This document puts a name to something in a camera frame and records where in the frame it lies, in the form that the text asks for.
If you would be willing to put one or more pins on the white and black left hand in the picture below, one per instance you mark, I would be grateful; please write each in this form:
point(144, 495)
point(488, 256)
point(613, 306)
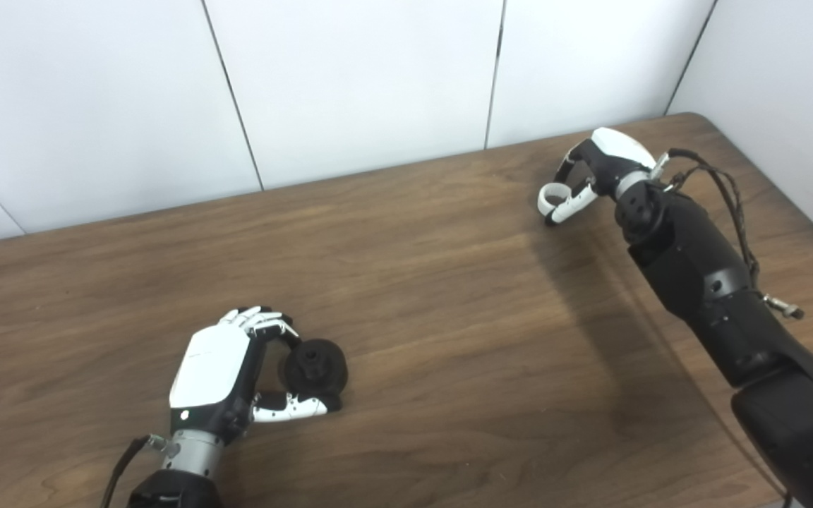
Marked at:
point(209, 367)

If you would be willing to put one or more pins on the white and black right hand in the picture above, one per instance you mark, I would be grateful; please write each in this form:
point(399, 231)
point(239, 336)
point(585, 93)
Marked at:
point(615, 159)

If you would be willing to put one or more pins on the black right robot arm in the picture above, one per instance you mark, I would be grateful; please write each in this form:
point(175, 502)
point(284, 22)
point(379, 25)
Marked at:
point(724, 303)

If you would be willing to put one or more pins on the round black part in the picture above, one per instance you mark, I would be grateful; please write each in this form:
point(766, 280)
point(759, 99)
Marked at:
point(316, 367)

